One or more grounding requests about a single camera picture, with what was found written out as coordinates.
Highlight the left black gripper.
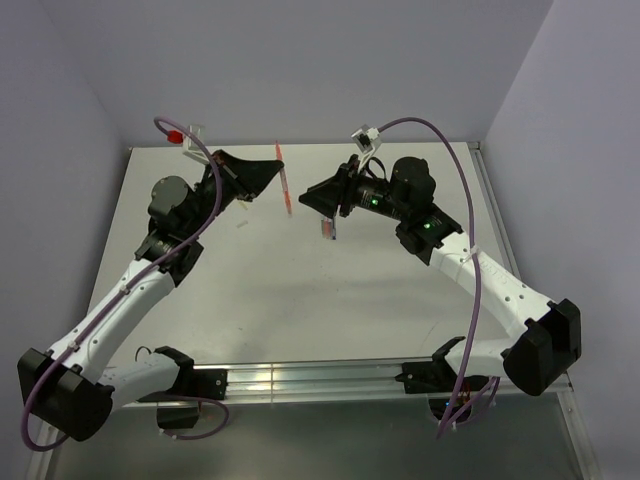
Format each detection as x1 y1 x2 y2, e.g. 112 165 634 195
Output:
184 149 283 239

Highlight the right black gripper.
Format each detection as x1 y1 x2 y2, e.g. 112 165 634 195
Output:
299 154 409 222

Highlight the red highlighter pen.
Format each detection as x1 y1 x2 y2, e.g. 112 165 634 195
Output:
323 218 332 239

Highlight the orange highlighter pen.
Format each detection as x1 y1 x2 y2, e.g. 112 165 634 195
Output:
275 141 293 218

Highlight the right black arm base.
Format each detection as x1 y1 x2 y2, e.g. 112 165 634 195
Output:
395 354 490 422

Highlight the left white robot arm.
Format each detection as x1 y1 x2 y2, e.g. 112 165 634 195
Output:
17 150 284 452

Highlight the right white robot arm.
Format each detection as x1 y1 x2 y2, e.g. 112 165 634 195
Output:
299 157 581 396

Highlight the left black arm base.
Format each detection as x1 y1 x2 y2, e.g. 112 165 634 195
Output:
139 368 228 431

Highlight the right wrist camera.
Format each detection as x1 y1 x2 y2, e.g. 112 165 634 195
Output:
351 125 381 171

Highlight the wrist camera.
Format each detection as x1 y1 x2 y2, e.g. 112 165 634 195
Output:
351 125 381 171
166 128 208 165

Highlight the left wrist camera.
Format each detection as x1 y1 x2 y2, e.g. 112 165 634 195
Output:
166 128 208 165

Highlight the aluminium mounting rail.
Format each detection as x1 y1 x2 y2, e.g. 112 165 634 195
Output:
47 349 574 416

